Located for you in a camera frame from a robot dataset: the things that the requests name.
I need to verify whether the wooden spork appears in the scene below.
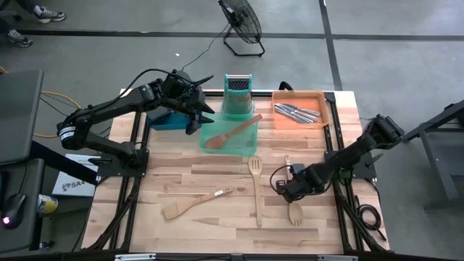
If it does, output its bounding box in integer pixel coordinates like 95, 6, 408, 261
283, 154, 305, 228

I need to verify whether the wooden slotted spatula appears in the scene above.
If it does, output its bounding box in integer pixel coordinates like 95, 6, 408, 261
247, 154, 265, 228

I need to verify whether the black fan cord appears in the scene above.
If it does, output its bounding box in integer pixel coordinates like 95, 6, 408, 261
180, 23, 231, 72

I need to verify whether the yellow white can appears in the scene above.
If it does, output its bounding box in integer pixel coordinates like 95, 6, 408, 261
37, 194, 59, 215

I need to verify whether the silver metal spoon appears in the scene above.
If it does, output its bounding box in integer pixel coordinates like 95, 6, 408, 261
275, 107, 313, 123

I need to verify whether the person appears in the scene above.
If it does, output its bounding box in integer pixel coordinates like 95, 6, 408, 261
0, 0, 67, 49

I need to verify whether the blue plastic bin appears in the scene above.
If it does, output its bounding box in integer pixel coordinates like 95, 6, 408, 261
146, 107, 193, 131

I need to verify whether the dark desk top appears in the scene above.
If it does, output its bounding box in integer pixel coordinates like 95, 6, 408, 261
0, 159, 45, 254

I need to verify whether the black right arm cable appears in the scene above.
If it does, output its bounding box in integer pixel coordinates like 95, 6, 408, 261
269, 165, 291, 191

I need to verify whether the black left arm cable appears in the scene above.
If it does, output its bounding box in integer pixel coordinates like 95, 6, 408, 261
117, 67, 215, 101

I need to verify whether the grey desk top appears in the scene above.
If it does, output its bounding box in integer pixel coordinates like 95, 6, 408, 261
0, 68, 45, 166

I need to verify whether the black computer mouse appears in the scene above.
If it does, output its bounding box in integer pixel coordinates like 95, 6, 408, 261
1, 193, 27, 230

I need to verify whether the brown wooden spoon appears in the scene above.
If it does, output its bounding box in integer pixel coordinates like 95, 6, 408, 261
203, 113, 263, 150

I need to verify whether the metal box grater teal handle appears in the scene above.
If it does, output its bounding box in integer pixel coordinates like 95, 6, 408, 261
221, 73, 254, 122

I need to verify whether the coiled black cable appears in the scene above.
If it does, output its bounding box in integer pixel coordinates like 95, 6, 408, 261
353, 195, 387, 242

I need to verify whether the teal translucent plastic bin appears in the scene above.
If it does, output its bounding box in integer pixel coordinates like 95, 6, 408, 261
198, 112, 260, 157

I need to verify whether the black metal stand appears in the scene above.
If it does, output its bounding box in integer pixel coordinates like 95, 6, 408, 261
402, 99, 464, 212

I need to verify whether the yellow hanging cable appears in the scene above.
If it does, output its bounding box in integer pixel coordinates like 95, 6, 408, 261
0, 66, 83, 139

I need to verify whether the silver metal table knife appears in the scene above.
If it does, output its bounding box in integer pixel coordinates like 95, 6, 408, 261
277, 109, 309, 125
279, 103, 322, 117

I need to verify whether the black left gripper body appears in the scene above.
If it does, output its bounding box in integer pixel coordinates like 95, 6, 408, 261
161, 70, 204, 120

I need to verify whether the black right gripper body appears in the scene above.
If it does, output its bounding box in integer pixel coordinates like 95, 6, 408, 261
289, 165, 323, 194

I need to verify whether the metal cutlery pile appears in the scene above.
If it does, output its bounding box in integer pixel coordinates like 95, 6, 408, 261
274, 104, 319, 123

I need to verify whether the black aluminium rig frame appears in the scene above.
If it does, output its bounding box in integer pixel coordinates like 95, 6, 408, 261
30, 88, 391, 254

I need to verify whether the white cardboard box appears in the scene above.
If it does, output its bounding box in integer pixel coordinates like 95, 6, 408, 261
51, 154, 98, 198

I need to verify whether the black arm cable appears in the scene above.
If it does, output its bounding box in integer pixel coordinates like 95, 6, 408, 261
117, 67, 215, 101
269, 165, 291, 191

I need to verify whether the black floor fan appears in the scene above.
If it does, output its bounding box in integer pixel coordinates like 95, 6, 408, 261
217, 0, 266, 58

